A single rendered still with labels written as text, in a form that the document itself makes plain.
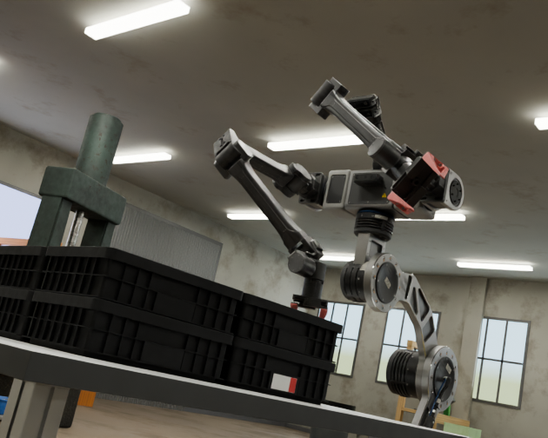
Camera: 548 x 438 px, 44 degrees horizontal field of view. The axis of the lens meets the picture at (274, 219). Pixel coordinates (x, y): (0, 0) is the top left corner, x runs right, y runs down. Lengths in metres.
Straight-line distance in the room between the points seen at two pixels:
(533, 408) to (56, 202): 8.69
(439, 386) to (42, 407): 1.82
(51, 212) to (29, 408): 5.17
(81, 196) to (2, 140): 4.04
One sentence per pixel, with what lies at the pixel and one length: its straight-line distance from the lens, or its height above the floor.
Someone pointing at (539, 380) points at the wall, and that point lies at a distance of 12.33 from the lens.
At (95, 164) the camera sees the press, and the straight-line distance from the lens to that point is 6.49.
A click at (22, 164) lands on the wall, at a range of 10.29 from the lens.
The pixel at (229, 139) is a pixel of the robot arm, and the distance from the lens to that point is 2.12.
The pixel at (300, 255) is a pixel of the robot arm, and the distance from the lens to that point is 1.92.
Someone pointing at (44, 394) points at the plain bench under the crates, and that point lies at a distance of 1.07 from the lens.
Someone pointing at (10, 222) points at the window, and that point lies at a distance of 10.16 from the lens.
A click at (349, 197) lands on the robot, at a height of 1.42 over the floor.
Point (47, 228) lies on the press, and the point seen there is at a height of 1.62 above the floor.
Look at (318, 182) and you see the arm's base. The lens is 2.50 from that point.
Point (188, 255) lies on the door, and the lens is 12.06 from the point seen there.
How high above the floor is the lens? 0.72
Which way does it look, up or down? 14 degrees up
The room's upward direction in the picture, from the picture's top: 12 degrees clockwise
